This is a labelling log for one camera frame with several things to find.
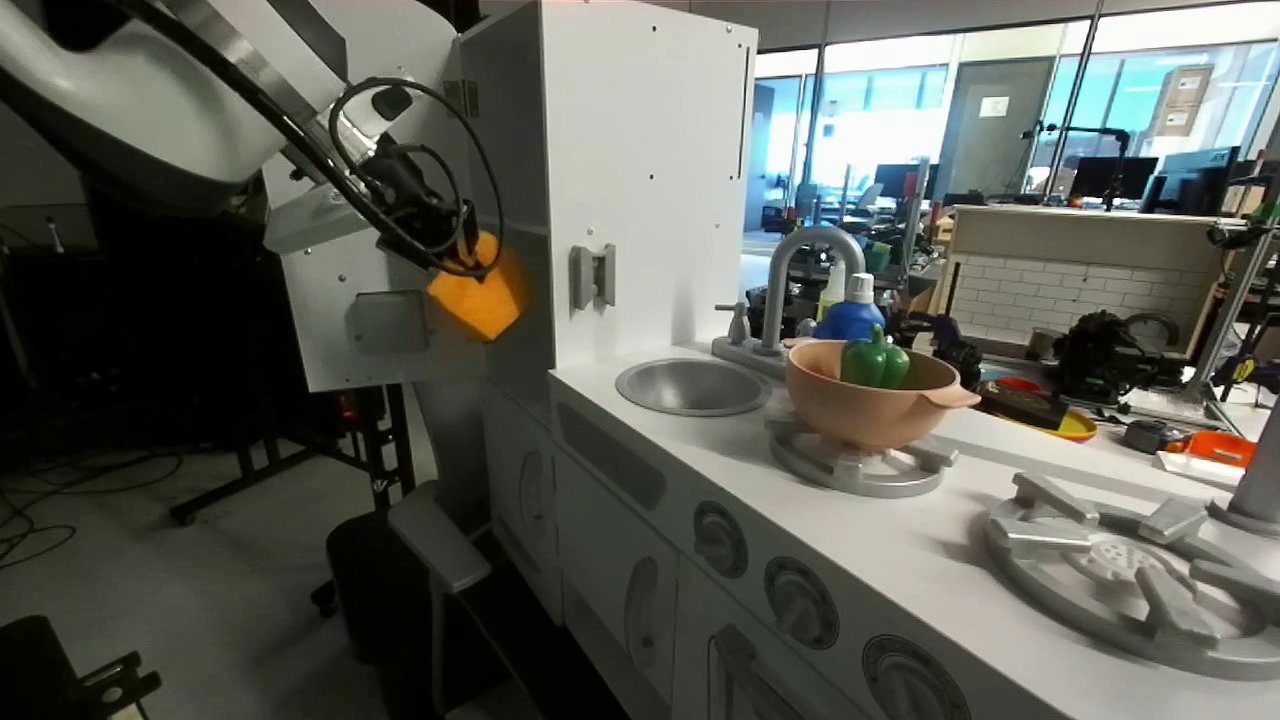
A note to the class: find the blue soap bottle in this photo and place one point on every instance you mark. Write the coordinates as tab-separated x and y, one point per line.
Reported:
856	312

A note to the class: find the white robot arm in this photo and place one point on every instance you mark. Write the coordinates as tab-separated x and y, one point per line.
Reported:
163	106

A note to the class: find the white cabinet door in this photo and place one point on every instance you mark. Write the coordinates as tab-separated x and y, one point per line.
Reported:
360	312

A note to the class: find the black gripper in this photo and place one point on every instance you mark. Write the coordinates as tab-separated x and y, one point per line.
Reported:
422	196

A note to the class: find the grey toy sink basin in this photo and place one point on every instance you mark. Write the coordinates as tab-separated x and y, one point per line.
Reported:
701	389

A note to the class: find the green toy pepper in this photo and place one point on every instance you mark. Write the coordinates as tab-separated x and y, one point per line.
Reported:
872	363

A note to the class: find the yellow sponge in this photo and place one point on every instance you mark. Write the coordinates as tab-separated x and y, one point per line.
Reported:
487	305

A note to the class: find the white toy kitchen set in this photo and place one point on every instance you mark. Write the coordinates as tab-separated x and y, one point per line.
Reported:
744	538

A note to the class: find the beige toy bowl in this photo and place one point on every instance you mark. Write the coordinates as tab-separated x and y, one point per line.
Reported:
861	415

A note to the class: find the grey stove burner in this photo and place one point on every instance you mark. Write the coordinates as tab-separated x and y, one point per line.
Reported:
820	463
1141	583

